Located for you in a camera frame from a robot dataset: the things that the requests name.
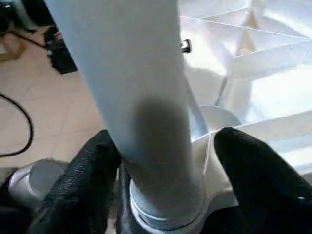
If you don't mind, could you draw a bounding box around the brown cardboard box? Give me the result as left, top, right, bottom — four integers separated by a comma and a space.
0, 30, 26, 62

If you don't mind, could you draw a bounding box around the white plastic table top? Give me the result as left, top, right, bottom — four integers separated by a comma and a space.
179, 0, 312, 225

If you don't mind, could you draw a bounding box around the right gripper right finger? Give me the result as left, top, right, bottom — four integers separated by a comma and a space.
213, 127, 312, 234

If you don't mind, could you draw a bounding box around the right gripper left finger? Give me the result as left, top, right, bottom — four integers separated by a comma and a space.
28, 129, 122, 234

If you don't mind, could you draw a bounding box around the thick black floor cable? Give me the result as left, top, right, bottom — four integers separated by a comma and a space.
0, 93, 35, 157

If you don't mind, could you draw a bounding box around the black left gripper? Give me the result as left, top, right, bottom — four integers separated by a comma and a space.
181, 39, 192, 53

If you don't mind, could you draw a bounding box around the white plastic table leg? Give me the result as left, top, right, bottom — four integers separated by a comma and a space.
45, 0, 208, 230

